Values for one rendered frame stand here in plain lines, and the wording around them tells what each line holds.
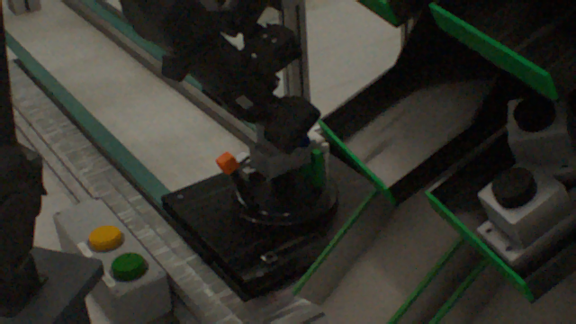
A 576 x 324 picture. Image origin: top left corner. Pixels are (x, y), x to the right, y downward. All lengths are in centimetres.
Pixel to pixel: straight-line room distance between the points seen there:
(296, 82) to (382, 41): 56
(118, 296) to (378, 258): 32
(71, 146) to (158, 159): 13
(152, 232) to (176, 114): 38
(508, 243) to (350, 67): 110
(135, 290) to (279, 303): 17
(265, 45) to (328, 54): 77
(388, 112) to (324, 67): 91
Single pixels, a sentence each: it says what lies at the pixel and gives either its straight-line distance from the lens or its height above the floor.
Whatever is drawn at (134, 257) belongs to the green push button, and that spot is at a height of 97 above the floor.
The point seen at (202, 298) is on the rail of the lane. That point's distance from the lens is 99.
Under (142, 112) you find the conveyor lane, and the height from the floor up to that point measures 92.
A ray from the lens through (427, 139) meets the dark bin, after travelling 75.
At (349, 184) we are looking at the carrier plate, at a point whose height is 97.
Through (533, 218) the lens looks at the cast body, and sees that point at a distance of 60.
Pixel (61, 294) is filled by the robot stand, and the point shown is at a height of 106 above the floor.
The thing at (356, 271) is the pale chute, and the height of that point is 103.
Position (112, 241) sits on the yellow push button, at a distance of 108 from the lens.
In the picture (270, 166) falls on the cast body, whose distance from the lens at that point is 103.
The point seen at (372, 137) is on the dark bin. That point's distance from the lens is 78.
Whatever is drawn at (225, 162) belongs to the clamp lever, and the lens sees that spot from 101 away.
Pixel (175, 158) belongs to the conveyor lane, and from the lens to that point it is 133.
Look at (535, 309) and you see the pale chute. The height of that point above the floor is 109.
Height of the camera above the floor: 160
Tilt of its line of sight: 32 degrees down
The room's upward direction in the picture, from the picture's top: 4 degrees counter-clockwise
